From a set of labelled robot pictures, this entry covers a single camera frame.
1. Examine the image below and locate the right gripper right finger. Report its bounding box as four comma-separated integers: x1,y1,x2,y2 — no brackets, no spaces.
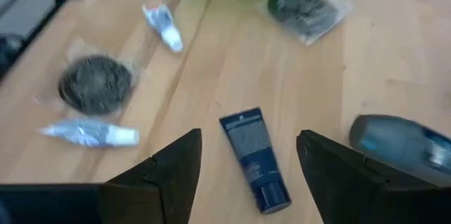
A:
297,129,395,224

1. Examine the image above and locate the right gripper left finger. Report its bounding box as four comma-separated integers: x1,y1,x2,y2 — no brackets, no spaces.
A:
100,127,203,224

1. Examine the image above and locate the grey travel bottle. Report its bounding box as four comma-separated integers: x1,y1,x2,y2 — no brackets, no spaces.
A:
348,113,451,187

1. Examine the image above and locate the dark blue tube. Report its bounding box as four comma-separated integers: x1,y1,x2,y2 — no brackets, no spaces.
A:
218,106,292,215

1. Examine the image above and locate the black sponge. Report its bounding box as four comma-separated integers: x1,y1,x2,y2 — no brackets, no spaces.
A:
33,39,149,118
259,0,354,46

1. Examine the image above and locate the small white toothpaste tube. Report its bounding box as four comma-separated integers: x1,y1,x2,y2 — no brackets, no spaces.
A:
141,2,184,54

